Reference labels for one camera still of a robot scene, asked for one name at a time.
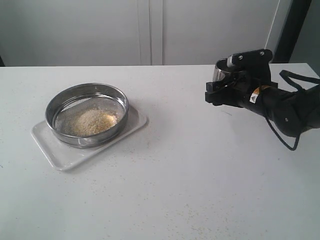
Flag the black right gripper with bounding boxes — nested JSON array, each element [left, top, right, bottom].
[[205, 58, 278, 109]]

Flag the stainless steel cup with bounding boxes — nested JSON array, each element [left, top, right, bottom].
[[212, 58, 245, 82]]

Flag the yellow grain pile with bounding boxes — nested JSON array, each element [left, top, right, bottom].
[[68, 108, 118, 137]]

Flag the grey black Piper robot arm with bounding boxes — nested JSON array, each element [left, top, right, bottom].
[[205, 58, 320, 137]]

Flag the round steel mesh sieve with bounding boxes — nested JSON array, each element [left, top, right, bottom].
[[45, 83, 130, 148]]

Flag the white rectangular plastic tray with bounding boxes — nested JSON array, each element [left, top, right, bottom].
[[30, 105, 148, 172]]

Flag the white cabinet with doors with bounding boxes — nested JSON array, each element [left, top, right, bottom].
[[0, 0, 292, 67]]

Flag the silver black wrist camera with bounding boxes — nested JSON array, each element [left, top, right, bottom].
[[226, 49, 273, 68]]

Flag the black camera cable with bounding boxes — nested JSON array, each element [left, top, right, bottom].
[[259, 69, 320, 151]]

